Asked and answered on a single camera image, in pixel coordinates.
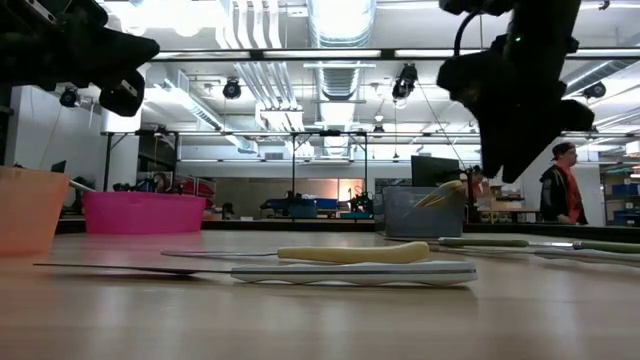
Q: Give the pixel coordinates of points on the black computer monitor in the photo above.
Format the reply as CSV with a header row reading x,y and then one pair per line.
x,y
430,170
60,166

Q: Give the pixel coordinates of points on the blue-patterned knife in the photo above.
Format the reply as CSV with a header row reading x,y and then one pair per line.
x,y
585,257

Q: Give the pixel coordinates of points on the cardboard box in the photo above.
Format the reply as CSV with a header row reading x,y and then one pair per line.
x,y
505,200

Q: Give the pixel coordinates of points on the grey translucent plastic bin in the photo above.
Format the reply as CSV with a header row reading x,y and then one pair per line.
x,y
425,222

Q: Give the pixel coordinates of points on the orange translucent plastic bin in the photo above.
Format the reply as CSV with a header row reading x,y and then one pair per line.
x,y
30,210

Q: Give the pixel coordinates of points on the black ceiling spotlight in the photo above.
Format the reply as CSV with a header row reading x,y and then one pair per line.
x,y
232,90
404,82
595,90
69,98

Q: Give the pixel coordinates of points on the black background robot arm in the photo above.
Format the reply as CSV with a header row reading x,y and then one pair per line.
x,y
77,202

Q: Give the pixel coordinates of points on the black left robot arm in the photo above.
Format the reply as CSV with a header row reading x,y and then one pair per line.
x,y
50,45

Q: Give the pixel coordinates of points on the storage shelf with blue bins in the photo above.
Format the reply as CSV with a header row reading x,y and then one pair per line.
x,y
625,189

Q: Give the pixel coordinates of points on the person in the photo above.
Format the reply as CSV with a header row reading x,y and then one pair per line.
x,y
480,190
562,195
161,182

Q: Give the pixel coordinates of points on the reddish pink plastic bin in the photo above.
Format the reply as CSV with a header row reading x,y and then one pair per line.
x,y
145,212

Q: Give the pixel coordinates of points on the black metal rig frame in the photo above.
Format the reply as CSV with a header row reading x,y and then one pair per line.
x,y
107,160

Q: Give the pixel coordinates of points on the blue-patterned fork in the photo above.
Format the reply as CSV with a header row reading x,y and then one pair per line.
x,y
350,274

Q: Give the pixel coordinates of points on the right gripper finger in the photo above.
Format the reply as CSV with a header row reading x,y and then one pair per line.
x,y
491,150
517,155

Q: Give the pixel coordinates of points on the wooden background table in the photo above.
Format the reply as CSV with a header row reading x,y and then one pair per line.
x,y
515,212

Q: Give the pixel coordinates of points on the white ceiling pipes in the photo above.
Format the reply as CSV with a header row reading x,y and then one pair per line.
x,y
260,30

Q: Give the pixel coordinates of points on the blue storage bin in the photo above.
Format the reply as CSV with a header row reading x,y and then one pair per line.
x,y
325,204

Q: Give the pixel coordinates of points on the white square pillar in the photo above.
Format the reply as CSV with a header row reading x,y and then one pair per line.
x,y
531,205
122,120

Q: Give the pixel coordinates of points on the red storage box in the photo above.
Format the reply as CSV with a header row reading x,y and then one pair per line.
x,y
202,189

